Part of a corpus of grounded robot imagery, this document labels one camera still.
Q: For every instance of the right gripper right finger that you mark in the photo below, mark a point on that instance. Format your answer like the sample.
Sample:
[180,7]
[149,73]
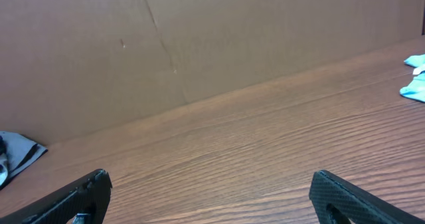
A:
[336,200]

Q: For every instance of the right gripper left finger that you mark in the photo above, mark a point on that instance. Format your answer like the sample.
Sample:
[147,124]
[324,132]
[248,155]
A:
[85,200]

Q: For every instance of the folded grey trousers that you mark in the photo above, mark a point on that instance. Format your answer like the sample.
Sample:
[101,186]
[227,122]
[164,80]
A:
[17,154]

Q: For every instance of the light blue shirt right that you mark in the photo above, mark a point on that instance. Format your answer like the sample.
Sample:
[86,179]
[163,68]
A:
[415,89]

